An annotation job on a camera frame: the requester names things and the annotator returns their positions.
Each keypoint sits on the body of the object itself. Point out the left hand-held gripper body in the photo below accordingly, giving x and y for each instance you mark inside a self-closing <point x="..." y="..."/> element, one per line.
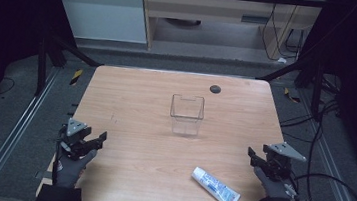
<point x="74" y="129"/>

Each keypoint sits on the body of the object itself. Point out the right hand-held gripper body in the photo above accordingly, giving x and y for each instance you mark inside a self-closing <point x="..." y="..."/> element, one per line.
<point x="281" y="151"/>

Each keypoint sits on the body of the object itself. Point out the white toothpaste tube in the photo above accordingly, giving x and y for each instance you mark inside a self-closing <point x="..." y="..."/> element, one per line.
<point x="216" y="188"/>

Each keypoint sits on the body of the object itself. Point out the clear plastic container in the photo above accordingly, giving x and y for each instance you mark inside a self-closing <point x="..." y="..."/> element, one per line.
<point x="186" y="118"/>

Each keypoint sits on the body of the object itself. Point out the person's right hand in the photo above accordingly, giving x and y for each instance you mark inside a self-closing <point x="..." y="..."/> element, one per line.
<point x="274" y="188"/>

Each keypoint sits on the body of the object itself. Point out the yellow and black floor tape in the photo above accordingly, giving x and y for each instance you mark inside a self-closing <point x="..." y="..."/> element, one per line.
<point x="291" y="96"/>
<point x="76" y="77"/>

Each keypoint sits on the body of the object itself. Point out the black metal stand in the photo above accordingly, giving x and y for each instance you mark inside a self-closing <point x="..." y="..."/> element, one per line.
<point x="42" y="66"/>
<point x="317" y="91"/>

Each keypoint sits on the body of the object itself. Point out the dark round table grommet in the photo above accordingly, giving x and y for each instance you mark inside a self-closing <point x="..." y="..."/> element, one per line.
<point x="215" y="89"/>

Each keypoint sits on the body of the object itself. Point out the white plug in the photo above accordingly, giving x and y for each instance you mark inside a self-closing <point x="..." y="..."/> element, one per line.
<point x="282" y="60"/>

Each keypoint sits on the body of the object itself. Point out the white cabinet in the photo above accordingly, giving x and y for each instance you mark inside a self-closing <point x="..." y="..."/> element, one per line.
<point x="101" y="15"/>

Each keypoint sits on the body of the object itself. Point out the light wooden desk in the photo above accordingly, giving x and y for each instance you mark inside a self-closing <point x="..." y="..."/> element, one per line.
<point x="209" y="11"/>

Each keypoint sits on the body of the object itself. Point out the aluminium floor rail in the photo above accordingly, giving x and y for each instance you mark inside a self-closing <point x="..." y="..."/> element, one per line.
<point x="335" y="184"/>
<point x="11" y="136"/>

